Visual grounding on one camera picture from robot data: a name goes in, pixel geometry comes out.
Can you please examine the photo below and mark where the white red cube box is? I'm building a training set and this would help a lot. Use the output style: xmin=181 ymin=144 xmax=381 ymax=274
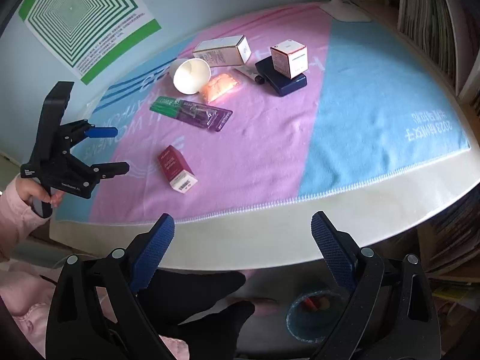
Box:
xmin=270 ymin=39 xmax=308 ymax=79

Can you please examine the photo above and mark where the white paper cup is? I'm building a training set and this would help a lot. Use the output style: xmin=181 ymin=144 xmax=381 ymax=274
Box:
xmin=168 ymin=58 xmax=211 ymax=95

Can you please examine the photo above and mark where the blue trash bin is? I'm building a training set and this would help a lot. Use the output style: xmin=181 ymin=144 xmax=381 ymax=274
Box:
xmin=286 ymin=289 xmax=347 ymax=344

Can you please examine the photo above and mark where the bookshelf with books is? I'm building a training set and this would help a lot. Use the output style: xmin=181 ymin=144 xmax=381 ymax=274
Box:
xmin=329 ymin=0 xmax=480 ymax=129

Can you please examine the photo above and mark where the orange powder bag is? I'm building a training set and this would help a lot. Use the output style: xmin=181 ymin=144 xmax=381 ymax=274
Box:
xmin=200 ymin=73 xmax=239 ymax=104

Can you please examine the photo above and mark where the pink and blue towel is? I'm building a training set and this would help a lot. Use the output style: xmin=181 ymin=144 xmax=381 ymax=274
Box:
xmin=56 ymin=3 xmax=470 ymax=225

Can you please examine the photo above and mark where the person's left hand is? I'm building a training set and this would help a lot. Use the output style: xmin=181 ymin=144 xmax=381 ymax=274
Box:
xmin=15 ymin=177 xmax=65 ymax=208

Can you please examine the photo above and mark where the pink sleeve forearm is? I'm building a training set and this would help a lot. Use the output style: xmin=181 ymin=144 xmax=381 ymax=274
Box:
xmin=0 ymin=178 xmax=48 ymax=262

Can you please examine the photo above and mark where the long white pink box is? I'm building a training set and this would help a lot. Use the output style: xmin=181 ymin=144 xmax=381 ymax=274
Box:
xmin=193 ymin=35 xmax=251 ymax=68

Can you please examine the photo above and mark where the green pattern poster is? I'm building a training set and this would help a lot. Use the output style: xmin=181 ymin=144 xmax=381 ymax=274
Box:
xmin=19 ymin=0 xmax=161 ymax=85

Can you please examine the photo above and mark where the maroon small box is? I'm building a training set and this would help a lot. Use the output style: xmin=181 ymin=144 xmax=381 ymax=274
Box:
xmin=158 ymin=145 xmax=198 ymax=194

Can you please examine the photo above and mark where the dark blue flat case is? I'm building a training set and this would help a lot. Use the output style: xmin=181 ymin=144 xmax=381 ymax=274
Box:
xmin=256 ymin=56 xmax=308 ymax=97

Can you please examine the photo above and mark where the white cosmetic tube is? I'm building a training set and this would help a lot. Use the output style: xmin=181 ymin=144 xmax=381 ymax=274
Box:
xmin=234 ymin=65 xmax=265 ymax=85

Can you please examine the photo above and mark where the purple blister pack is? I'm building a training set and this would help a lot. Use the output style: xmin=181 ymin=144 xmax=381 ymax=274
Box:
xmin=150 ymin=97 xmax=233 ymax=133

